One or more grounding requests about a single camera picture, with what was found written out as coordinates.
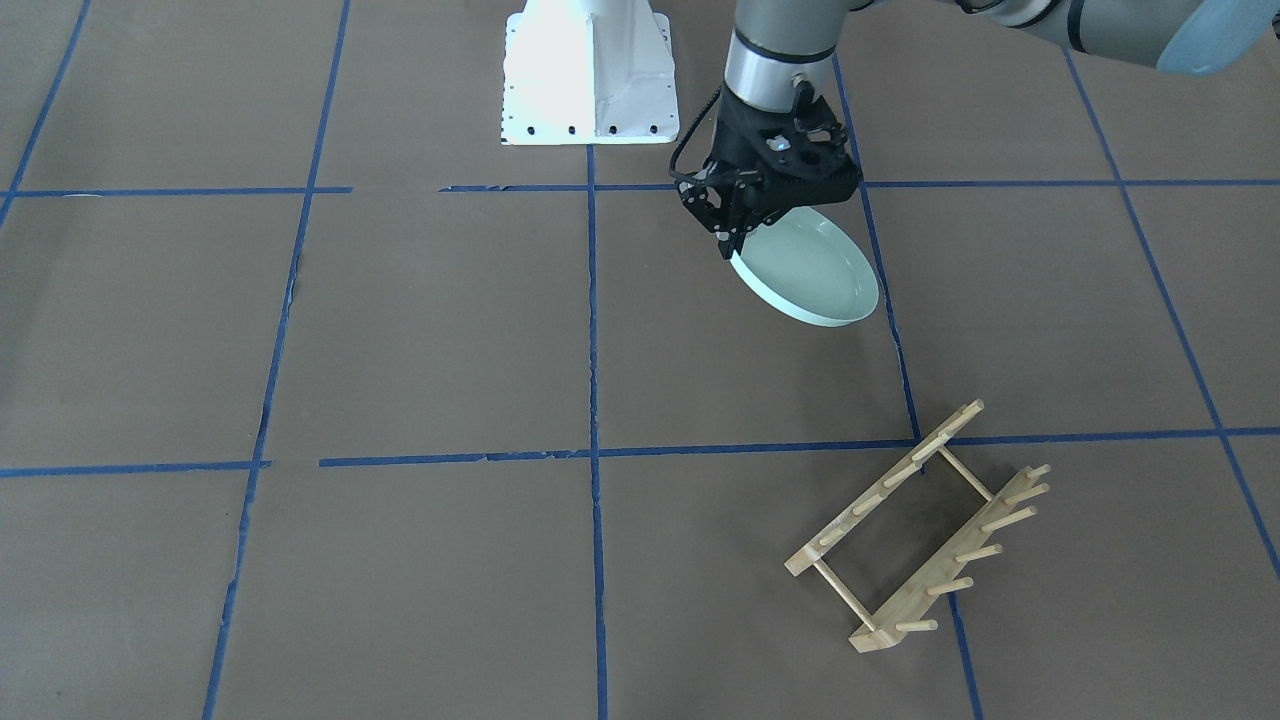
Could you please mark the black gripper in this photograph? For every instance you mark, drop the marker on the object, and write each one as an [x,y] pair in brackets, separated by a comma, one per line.
[729,143]

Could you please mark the light green round plate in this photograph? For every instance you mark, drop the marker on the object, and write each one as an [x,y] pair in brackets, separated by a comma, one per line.
[807,268]

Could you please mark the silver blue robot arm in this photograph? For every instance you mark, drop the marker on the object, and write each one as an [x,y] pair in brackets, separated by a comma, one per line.
[778,45]

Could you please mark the wooden dish rack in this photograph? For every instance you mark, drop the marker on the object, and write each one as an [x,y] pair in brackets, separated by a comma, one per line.
[905,541]

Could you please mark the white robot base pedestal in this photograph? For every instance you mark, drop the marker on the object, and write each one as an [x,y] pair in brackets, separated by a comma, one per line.
[580,72]

